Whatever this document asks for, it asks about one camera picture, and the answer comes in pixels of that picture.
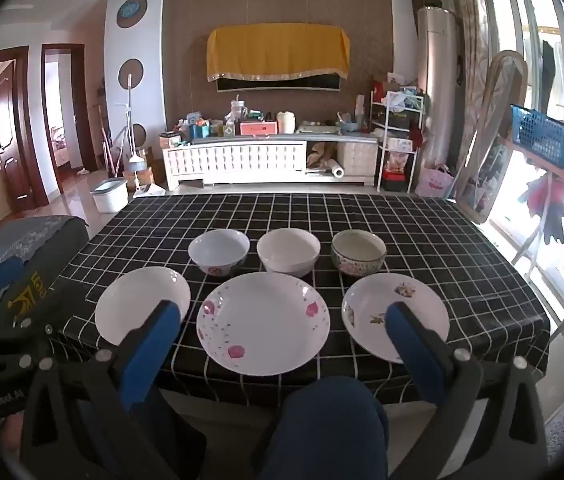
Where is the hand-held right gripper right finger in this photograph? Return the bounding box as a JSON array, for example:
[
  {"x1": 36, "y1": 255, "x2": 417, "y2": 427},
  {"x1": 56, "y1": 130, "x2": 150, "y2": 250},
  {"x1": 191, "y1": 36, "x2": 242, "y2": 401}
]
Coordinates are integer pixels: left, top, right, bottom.
[{"x1": 385, "y1": 301, "x2": 550, "y2": 480}]

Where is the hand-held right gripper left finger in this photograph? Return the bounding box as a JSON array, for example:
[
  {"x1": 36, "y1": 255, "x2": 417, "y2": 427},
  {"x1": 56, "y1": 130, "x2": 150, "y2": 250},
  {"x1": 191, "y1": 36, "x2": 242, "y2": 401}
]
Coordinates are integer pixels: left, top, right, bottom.
[{"x1": 18, "y1": 300, "x2": 183, "y2": 480}]

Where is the plain white plate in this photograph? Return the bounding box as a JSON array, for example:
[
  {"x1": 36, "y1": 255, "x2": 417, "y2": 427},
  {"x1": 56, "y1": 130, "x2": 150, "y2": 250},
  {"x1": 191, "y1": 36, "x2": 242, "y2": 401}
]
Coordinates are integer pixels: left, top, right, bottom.
[{"x1": 94, "y1": 266, "x2": 191, "y2": 347}]

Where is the white plate with bird print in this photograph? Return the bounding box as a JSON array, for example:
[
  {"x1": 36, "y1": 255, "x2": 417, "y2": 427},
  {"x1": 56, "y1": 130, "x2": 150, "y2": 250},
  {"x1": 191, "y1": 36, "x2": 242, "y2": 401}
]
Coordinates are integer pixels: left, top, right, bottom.
[{"x1": 341, "y1": 273, "x2": 450, "y2": 365}]

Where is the patterned floral bowl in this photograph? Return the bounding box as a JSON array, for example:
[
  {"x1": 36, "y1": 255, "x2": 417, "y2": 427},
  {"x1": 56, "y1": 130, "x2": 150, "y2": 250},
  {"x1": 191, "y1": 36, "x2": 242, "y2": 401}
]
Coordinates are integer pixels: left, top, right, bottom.
[{"x1": 331, "y1": 230, "x2": 387, "y2": 277}]

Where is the white plate with pink flowers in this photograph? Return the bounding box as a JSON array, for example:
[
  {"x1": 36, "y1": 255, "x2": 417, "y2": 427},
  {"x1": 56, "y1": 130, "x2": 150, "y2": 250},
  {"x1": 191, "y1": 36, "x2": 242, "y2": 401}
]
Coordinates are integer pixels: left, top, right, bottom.
[{"x1": 196, "y1": 272, "x2": 331, "y2": 377}]

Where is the plain white bowl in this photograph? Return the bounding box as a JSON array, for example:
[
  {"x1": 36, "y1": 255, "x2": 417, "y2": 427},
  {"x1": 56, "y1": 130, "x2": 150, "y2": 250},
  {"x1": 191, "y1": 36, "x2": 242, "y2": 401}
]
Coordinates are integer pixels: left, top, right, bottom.
[{"x1": 256, "y1": 228, "x2": 321, "y2": 278}]

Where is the grey sofa cushion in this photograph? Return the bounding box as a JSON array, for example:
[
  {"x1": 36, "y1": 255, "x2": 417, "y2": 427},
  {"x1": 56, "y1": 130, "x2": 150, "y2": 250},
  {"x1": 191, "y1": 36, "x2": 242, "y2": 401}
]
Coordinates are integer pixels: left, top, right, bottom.
[{"x1": 0, "y1": 215, "x2": 88, "y2": 281}]

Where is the dark bag with yellow print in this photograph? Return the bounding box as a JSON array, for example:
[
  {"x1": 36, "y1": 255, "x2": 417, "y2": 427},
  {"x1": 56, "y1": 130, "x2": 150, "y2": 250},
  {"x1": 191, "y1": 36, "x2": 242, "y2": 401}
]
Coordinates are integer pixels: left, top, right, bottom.
[{"x1": 4, "y1": 225, "x2": 90, "y2": 331}]

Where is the person's leg in blue trousers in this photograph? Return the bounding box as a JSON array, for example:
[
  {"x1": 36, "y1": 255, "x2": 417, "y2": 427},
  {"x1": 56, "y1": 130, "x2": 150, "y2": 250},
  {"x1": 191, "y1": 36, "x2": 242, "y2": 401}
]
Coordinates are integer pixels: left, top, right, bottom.
[{"x1": 257, "y1": 376, "x2": 390, "y2": 480}]

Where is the black checkered tablecloth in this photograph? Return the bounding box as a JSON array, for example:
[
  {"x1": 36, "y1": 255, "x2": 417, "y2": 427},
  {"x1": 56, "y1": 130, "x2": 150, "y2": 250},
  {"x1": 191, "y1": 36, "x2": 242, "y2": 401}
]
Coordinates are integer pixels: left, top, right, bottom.
[{"x1": 49, "y1": 191, "x2": 552, "y2": 406}]

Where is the white mop bucket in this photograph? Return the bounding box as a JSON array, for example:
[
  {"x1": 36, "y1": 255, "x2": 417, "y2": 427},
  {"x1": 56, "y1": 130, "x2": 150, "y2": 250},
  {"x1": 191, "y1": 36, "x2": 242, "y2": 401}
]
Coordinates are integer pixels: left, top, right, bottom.
[{"x1": 90, "y1": 178, "x2": 129, "y2": 214}]

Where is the brown wooden door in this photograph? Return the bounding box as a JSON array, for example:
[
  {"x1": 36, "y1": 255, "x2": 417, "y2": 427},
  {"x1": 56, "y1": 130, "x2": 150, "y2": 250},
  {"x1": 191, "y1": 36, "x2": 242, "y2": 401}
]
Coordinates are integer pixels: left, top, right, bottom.
[{"x1": 0, "y1": 46, "x2": 38, "y2": 226}]

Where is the pink bag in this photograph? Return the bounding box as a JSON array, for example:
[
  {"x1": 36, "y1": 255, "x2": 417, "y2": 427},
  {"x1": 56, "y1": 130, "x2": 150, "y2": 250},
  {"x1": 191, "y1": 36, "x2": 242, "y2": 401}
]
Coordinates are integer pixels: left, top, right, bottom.
[{"x1": 416, "y1": 164, "x2": 455, "y2": 199}]

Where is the mop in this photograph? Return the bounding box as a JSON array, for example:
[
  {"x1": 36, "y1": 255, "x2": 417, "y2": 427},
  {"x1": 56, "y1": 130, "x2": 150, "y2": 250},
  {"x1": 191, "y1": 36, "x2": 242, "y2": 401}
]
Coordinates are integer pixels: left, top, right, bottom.
[{"x1": 122, "y1": 74, "x2": 147, "y2": 186}]

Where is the clothes drying rack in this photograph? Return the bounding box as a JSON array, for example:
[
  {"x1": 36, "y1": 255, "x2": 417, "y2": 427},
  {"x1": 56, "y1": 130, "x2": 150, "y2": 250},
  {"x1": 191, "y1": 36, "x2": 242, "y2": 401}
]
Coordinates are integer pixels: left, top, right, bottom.
[{"x1": 502, "y1": 120, "x2": 564, "y2": 341}]

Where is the white television cabinet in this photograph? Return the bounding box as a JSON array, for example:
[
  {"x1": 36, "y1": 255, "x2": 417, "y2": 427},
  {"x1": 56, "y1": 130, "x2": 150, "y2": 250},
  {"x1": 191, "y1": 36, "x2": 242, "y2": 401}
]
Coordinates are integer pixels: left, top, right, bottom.
[{"x1": 162, "y1": 132, "x2": 380, "y2": 192}]

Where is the white shelf rack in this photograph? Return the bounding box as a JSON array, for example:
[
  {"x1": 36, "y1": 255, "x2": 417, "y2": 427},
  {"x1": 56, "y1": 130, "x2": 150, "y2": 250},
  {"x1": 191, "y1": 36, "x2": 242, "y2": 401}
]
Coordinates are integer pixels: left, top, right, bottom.
[{"x1": 369, "y1": 91, "x2": 425, "y2": 193}]

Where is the pink box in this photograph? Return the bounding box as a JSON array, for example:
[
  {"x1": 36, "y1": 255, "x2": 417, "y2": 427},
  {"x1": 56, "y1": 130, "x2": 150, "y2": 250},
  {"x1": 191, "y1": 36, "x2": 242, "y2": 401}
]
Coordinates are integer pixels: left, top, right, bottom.
[{"x1": 240, "y1": 120, "x2": 277, "y2": 137}]

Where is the blue plastic basket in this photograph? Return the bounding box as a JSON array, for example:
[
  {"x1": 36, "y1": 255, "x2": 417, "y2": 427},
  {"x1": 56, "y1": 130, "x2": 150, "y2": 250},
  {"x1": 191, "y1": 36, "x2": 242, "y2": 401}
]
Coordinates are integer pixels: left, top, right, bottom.
[{"x1": 510, "y1": 105, "x2": 564, "y2": 170}]

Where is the standing air conditioner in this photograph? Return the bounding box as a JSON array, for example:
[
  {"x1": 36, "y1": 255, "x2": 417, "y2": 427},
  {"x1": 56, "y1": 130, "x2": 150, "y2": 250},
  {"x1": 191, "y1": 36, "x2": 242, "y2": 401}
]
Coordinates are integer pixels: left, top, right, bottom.
[{"x1": 417, "y1": 6, "x2": 457, "y2": 171}]

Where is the yellow cloth cover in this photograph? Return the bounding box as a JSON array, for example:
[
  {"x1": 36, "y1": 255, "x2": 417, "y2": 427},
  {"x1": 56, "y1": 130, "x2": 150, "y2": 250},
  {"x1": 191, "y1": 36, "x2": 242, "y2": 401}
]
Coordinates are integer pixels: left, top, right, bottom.
[{"x1": 206, "y1": 23, "x2": 351, "y2": 82}]

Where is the patterned curtain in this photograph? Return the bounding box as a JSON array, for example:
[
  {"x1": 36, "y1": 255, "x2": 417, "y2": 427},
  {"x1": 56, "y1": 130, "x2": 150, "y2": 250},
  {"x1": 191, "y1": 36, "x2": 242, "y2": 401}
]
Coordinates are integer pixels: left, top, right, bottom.
[{"x1": 449, "y1": 0, "x2": 490, "y2": 126}]

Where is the brown door frame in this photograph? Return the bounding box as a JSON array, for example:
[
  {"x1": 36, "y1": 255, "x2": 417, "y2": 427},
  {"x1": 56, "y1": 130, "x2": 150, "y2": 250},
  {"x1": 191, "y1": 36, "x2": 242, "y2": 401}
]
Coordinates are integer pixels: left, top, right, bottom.
[{"x1": 41, "y1": 43, "x2": 94, "y2": 173}]

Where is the brown round wall decoration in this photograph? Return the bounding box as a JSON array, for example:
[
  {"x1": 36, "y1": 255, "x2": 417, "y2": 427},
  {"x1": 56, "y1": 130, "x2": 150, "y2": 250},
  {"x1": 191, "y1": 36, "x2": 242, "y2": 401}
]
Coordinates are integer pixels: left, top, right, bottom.
[{"x1": 118, "y1": 58, "x2": 143, "y2": 88}]

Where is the oval wooden frame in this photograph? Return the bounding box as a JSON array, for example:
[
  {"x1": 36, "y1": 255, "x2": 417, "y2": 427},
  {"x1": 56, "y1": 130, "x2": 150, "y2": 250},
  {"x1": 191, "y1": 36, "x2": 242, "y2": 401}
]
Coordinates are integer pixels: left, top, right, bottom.
[{"x1": 454, "y1": 50, "x2": 530, "y2": 225}]

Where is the wall television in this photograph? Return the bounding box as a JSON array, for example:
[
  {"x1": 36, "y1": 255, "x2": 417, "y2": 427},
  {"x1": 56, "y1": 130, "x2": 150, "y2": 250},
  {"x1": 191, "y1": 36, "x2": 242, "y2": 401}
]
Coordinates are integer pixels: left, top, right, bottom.
[{"x1": 216, "y1": 74, "x2": 341, "y2": 93}]

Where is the round wall decoration blue centre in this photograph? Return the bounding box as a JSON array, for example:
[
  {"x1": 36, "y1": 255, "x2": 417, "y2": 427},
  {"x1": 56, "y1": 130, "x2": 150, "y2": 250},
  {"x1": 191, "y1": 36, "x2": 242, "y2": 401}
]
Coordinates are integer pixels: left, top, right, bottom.
[{"x1": 116, "y1": 0, "x2": 149, "y2": 29}]

